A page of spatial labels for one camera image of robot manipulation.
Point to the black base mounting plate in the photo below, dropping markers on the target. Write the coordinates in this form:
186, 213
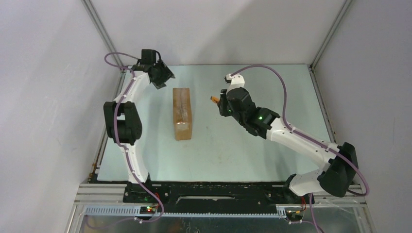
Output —
214, 197

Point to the right aluminium frame post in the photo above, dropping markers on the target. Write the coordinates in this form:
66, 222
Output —
331, 32

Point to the aluminium frame post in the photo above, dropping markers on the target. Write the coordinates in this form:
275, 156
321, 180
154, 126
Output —
99, 25
331, 32

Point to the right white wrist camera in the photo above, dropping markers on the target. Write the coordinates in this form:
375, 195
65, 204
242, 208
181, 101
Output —
235, 81

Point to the left aluminium frame post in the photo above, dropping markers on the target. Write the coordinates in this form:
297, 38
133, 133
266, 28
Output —
99, 25

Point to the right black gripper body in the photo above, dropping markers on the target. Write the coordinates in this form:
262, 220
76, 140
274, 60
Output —
227, 110

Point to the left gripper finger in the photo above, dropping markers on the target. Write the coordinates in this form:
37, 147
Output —
160, 83
165, 71

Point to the right controller board with leds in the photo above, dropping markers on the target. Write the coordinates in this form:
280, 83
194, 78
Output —
294, 216

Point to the controller board with leds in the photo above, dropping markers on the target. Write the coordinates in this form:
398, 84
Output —
147, 210
294, 216

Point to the grey slotted cable duct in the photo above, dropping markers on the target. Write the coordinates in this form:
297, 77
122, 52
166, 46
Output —
133, 211

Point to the left controller board with leds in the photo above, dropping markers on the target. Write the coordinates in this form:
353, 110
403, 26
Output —
147, 210

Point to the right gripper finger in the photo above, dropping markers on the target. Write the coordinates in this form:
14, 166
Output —
219, 104
223, 95

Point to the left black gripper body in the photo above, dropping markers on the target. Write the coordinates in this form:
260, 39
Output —
160, 77

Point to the brown cardboard express box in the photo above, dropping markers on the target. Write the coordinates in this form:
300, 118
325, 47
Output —
182, 114

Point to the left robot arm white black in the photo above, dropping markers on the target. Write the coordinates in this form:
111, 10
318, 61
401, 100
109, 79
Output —
122, 120

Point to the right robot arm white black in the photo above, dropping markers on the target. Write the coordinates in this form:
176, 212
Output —
337, 164

